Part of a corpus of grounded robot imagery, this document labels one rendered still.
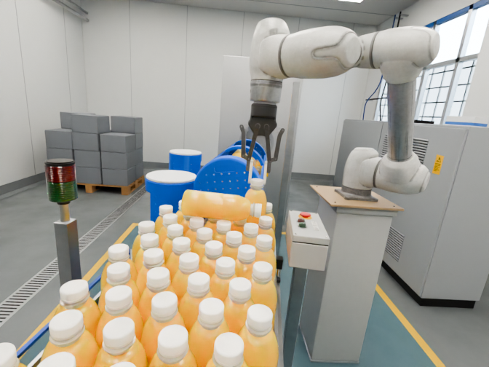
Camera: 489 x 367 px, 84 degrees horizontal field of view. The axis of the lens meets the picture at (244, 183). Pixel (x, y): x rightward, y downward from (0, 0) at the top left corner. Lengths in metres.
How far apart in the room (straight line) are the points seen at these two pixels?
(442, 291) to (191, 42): 5.79
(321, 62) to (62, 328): 0.66
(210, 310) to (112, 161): 4.26
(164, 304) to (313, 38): 0.60
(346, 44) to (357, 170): 0.95
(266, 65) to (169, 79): 5.68
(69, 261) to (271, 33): 0.79
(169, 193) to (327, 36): 1.07
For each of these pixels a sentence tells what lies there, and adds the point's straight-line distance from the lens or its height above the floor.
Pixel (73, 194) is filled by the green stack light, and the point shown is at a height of 1.18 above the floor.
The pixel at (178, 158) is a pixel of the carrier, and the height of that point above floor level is 1.00.
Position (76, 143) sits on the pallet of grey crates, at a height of 0.76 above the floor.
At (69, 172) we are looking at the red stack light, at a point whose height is 1.23.
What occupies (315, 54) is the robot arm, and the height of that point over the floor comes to 1.55.
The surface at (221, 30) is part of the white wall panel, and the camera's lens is 6.42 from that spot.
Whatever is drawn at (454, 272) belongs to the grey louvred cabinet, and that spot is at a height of 0.33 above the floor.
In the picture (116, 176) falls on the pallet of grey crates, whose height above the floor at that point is 0.29.
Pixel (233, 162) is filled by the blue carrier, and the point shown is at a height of 1.22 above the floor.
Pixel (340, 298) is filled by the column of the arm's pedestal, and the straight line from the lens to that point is 1.73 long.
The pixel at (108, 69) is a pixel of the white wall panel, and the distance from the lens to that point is 6.80.
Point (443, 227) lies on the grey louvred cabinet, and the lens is 2.54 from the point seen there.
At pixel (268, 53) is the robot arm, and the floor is 1.56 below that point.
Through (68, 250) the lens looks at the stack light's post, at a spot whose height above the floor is 1.03.
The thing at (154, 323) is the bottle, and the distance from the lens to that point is 0.49.
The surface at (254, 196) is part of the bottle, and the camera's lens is 0.82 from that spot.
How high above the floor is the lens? 1.41
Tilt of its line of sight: 15 degrees down
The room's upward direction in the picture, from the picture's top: 5 degrees clockwise
